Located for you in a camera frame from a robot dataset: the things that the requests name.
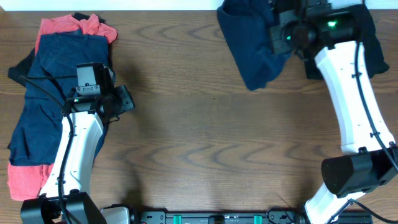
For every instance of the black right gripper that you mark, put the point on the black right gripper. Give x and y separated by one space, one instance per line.
280 45

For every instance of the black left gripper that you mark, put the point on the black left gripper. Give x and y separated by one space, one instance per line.
125 98

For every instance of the navy blue shorts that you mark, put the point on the navy blue shorts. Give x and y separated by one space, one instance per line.
245 25

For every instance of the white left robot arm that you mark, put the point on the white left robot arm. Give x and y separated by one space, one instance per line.
66 194

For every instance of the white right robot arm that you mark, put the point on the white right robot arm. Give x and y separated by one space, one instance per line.
369 151

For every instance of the navy garment on pile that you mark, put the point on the navy garment on pile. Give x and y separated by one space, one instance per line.
37 136

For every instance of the black folded garment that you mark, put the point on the black folded garment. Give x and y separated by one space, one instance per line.
373 46

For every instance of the black garment under pile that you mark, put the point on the black garment under pile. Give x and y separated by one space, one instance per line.
93 25

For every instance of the coral red garment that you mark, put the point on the coral red garment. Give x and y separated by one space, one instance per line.
25 182

